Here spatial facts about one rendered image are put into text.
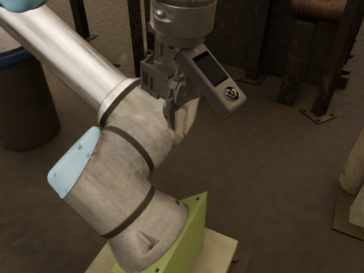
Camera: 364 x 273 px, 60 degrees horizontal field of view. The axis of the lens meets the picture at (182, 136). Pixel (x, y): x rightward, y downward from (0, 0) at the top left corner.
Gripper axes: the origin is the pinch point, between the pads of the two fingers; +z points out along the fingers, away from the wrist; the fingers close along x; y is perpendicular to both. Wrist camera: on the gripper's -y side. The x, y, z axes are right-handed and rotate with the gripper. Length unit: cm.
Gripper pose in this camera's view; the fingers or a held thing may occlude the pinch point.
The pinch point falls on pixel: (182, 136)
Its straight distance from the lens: 58.4
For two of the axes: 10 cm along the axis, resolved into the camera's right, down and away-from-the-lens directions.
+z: -0.7, 7.3, 6.8
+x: -6.6, 4.8, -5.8
